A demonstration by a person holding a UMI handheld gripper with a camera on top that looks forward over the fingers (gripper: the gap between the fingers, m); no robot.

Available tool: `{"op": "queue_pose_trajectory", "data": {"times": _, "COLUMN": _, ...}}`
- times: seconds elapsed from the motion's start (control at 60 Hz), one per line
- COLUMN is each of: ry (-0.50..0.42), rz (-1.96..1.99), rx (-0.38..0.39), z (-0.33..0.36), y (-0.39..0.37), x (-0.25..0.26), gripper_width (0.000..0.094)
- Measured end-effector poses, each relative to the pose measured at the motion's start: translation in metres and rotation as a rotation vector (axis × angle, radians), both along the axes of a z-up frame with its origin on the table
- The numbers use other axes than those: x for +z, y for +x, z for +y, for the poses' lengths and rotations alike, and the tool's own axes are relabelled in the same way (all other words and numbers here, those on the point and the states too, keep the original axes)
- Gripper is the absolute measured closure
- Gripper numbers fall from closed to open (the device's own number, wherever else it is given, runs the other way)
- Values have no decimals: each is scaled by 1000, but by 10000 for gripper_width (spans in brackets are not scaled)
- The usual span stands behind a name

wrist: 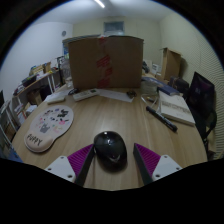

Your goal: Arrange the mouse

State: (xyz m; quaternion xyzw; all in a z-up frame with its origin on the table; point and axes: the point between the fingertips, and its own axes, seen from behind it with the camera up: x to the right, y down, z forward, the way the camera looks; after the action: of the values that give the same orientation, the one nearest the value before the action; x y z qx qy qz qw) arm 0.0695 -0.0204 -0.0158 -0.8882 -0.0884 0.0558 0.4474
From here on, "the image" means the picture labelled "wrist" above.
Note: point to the small black clip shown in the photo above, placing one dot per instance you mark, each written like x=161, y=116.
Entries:
x=131, y=94

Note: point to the blue book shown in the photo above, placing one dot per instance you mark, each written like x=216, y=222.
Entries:
x=169, y=89

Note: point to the round cartoon-print mouse pad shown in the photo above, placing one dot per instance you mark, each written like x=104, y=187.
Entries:
x=50, y=126

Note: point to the plain white flat remote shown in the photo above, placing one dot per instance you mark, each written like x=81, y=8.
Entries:
x=56, y=98

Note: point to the small wall window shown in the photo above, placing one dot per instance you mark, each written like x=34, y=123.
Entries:
x=114, y=28

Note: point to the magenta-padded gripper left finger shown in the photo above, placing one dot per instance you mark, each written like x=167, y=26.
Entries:
x=61, y=167

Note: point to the cluttered wooden shelf unit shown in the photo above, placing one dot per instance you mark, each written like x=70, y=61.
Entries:
x=26, y=90

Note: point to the black computer mouse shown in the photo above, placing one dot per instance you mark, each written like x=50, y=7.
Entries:
x=110, y=148

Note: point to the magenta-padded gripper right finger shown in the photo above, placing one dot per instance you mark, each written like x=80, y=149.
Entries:
x=165, y=166

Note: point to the black bag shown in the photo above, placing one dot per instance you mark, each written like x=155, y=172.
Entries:
x=178, y=84

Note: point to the thick white book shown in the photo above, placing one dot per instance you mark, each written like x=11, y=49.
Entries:
x=175, y=108

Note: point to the black office chair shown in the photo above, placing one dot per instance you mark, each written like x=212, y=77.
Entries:
x=201, y=96

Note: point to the round wall clock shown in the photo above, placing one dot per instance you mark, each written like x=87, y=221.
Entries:
x=63, y=33

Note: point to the clear plastic jar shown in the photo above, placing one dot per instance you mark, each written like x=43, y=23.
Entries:
x=65, y=71

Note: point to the large taped cardboard box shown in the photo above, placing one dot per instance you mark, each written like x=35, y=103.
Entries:
x=120, y=63

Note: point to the white remote control with buttons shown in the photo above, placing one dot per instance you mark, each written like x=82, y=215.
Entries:
x=85, y=94

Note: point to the ceiling tube light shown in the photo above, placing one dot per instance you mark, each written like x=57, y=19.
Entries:
x=99, y=3

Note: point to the open brown cardboard box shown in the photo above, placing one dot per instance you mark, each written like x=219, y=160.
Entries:
x=171, y=63

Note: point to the black marker pen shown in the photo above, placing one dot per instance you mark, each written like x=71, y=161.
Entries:
x=161, y=118

